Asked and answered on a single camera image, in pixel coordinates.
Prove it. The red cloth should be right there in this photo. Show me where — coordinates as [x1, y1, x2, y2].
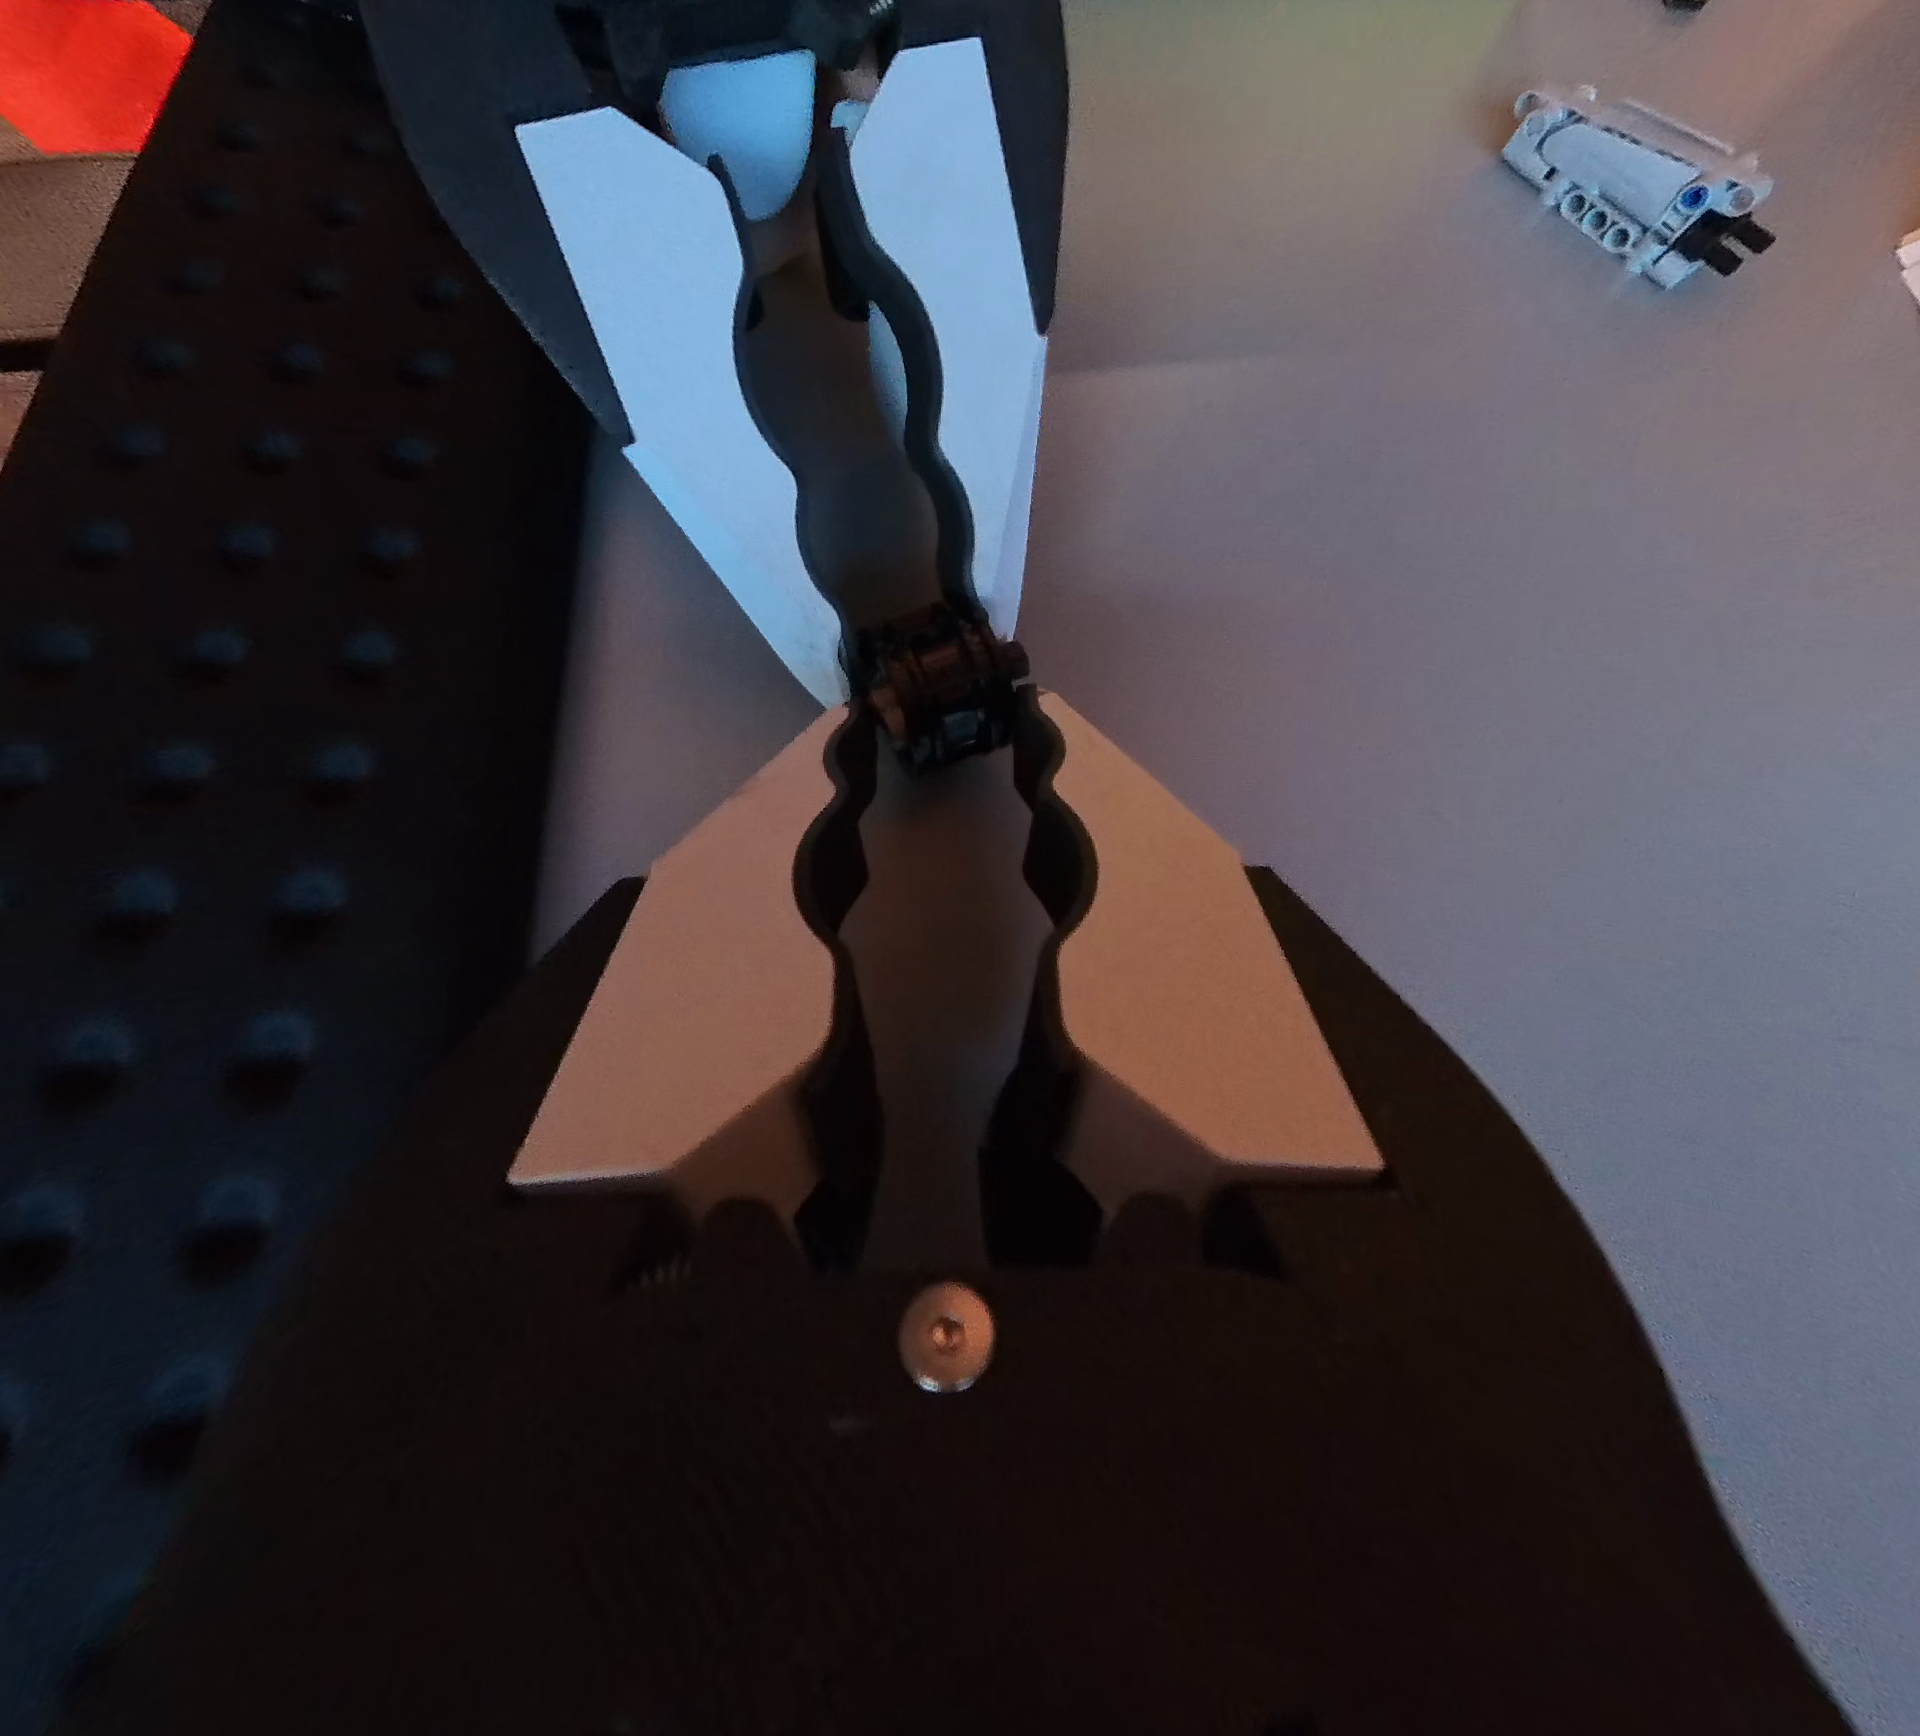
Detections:
[0, 0, 197, 141]

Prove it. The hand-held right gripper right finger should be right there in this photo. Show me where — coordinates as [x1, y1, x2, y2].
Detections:
[982, 687, 1387, 1184]

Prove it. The black toy wheel hub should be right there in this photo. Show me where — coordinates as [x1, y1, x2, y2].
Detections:
[858, 603, 1034, 767]

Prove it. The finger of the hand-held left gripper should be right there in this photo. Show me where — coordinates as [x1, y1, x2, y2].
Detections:
[510, 104, 864, 711]
[822, 34, 1051, 659]

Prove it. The person's left hand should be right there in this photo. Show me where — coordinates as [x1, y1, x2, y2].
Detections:
[749, 218, 841, 307]

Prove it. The grey toy brick assembly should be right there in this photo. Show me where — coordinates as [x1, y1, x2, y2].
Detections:
[1503, 82, 1776, 291]

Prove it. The grey desk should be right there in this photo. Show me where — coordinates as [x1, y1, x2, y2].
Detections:
[539, 0, 1920, 1736]

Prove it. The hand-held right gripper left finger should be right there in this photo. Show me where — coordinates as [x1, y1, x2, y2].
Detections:
[504, 701, 877, 1190]

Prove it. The beige fabric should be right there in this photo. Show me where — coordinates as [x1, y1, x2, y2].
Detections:
[0, 152, 138, 344]

